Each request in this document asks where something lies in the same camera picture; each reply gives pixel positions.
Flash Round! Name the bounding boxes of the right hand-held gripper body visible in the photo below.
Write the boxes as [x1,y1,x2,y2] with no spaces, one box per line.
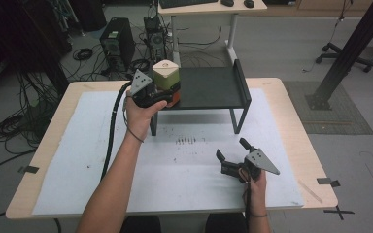
[220,149,281,182]

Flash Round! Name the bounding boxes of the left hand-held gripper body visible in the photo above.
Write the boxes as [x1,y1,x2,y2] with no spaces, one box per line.
[129,69,176,109]

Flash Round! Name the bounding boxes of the beige wooden block toy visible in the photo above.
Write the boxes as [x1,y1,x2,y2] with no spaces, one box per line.
[152,59,182,108]

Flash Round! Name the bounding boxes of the black metal shelf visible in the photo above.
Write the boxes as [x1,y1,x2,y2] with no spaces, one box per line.
[149,58,253,137]

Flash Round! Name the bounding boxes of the person's right hand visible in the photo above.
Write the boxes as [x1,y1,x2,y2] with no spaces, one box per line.
[237,168,268,216]

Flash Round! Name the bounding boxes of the person's left hand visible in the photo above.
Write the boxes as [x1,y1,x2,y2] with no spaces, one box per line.
[124,91,169,143]

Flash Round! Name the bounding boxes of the white table mat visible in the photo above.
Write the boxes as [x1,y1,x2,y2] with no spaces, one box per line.
[32,88,305,216]

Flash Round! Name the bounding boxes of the black computer tower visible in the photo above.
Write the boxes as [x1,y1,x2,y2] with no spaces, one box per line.
[99,17,137,73]

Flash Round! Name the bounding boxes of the open computer case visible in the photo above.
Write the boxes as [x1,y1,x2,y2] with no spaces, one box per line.
[143,15,168,64]

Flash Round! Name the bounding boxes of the person's legs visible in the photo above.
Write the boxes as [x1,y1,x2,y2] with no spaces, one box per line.
[119,212,249,233]

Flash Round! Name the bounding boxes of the black tape marker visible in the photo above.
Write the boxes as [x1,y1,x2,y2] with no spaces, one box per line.
[17,165,41,175]
[316,177,342,188]

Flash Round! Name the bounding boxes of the white desk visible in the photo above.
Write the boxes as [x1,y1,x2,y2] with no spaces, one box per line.
[157,0,268,69]

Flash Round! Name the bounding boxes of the grey floor mat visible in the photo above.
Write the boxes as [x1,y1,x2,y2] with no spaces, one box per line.
[283,80,373,136]

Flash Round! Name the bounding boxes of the black keyboard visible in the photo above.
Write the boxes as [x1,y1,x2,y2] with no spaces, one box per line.
[158,0,220,10]

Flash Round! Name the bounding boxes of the black tape cross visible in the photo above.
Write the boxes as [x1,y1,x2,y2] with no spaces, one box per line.
[322,205,356,221]

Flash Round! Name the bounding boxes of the dark curtain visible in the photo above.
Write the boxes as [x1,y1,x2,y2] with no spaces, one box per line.
[0,0,73,98]

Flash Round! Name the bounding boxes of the black chair base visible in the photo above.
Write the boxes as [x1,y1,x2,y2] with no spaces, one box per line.
[315,41,373,74]

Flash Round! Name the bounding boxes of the coiled black cable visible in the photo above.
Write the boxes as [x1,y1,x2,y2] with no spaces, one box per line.
[128,58,152,74]
[72,47,94,62]

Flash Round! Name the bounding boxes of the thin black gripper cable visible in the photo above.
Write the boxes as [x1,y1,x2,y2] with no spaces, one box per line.
[244,182,253,229]

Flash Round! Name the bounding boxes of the thick black gripper cable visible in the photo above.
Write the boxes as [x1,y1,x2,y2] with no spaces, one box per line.
[99,81,134,183]

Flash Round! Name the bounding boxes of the bundle of black cables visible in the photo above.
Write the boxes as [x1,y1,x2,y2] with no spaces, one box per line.
[0,72,62,155]

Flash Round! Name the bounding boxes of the black metal post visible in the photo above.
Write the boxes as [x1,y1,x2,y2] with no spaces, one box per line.
[305,0,373,112]

